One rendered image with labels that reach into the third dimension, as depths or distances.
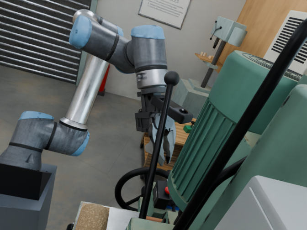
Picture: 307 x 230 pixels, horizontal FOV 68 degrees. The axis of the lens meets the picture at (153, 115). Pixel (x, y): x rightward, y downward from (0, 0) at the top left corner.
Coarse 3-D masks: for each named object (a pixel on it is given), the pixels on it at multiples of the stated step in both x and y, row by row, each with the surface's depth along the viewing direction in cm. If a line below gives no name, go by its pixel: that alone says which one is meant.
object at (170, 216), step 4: (168, 212) 60; (172, 212) 60; (176, 212) 61; (164, 216) 61; (168, 216) 59; (172, 216) 59; (176, 216) 60; (164, 220) 59; (168, 220) 58; (172, 220) 58; (172, 224) 57
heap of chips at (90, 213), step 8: (88, 208) 69; (96, 208) 70; (104, 208) 72; (80, 216) 68; (88, 216) 66; (96, 216) 67; (104, 216) 69; (80, 224) 65; (88, 224) 64; (96, 224) 65; (104, 224) 67
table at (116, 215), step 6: (138, 204) 86; (78, 210) 71; (114, 210) 75; (120, 210) 76; (126, 210) 76; (138, 210) 84; (78, 216) 69; (114, 216) 73; (120, 216) 74; (126, 216) 75; (132, 216) 75; (138, 216) 76; (108, 222) 71; (114, 222) 71; (120, 222) 72; (126, 222) 73; (72, 228) 68; (108, 228) 69; (114, 228) 70; (120, 228) 70
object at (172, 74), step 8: (168, 72) 49; (176, 72) 50; (168, 80) 49; (176, 80) 49; (168, 88) 49; (168, 96) 48; (168, 104) 48; (160, 120) 47; (160, 128) 46; (160, 136) 46; (160, 144) 46; (152, 160) 45; (152, 168) 44; (152, 176) 44; (152, 184) 44; (144, 192) 43; (144, 200) 43; (144, 208) 42; (144, 216) 42
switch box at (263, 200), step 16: (256, 176) 12; (256, 192) 11; (272, 192) 11; (288, 192) 11; (304, 192) 12; (240, 208) 12; (256, 208) 11; (272, 208) 10; (288, 208) 10; (304, 208) 11; (224, 224) 13; (240, 224) 12; (256, 224) 10; (272, 224) 10; (288, 224) 9; (304, 224) 10
